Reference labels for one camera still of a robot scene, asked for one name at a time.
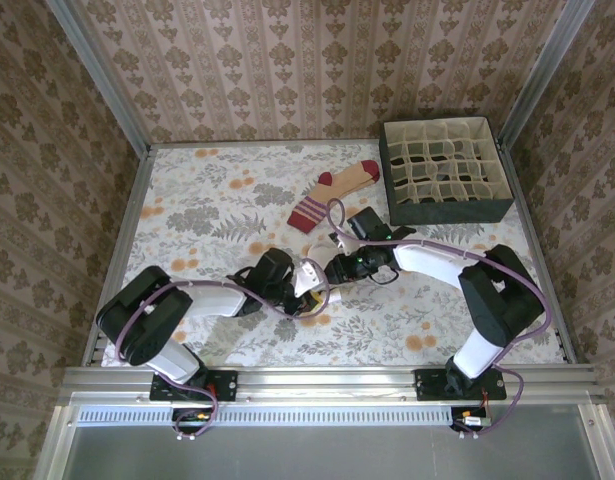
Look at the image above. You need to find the aluminium frame post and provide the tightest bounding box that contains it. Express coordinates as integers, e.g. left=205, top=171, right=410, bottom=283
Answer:
left=496, top=0, right=599, bottom=147
left=50, top=0, right=154, bottom=154

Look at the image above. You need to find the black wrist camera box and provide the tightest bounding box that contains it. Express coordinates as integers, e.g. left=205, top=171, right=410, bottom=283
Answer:
left=346, top=206, right=417, bottom=244
left=256, top=248, right=295, bottom=289

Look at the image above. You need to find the perforated grey cable duct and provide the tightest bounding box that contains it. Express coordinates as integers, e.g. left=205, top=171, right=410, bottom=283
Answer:
left=76, top=404, right=586, bottom=427

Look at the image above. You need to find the grey metal panel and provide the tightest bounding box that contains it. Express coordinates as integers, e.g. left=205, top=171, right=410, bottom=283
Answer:
left=34, top=404, right=615, bottom=480

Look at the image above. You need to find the beige and maroon sock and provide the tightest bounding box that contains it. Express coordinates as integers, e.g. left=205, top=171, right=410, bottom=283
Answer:
left=286, top=159, right=381, bottom=235

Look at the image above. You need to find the small electronics board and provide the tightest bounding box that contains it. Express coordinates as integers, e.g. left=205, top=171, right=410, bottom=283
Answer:
left=170, top=407, right=214, bottom=435
left=450, top=405, right=494, bottom=432

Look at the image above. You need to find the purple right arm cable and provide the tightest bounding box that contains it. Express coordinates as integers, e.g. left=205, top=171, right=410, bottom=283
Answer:
left=325, top=198, right=558, bottom=441

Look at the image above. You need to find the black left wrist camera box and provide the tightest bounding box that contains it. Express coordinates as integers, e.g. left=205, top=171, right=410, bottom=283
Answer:
left=256, top=248, right=295, bottom=289

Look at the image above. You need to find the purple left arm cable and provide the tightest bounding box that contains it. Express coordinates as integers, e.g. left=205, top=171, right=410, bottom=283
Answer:
left=114, top=279, right=333, bottom=442

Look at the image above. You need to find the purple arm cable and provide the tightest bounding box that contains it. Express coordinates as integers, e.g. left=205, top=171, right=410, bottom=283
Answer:
left=114, top=279, right=333, bottom=442
left=325, top=198, right=558, bottom=441

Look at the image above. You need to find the white sock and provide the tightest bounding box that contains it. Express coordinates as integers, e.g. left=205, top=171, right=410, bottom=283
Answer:
left=292, top=238, right=344, bottom=306

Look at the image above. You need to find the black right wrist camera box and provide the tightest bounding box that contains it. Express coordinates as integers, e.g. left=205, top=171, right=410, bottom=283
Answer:
left=346, top=206, right=417, bottom=244

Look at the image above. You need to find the grey fabric organizer box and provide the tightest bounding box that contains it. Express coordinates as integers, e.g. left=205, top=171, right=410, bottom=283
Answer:
left=377, top=115, right=514, bottom=227

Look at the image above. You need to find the aluminium frame rail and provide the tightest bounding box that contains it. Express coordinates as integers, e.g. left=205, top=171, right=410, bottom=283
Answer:
left=56, top=364, right=608, bottom=407

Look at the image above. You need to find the aluminium table side rail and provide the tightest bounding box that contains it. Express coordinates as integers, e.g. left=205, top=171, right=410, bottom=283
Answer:
left=82, top=144, right=156, bottom=369
left=504, top=142, right=579, bottom=364

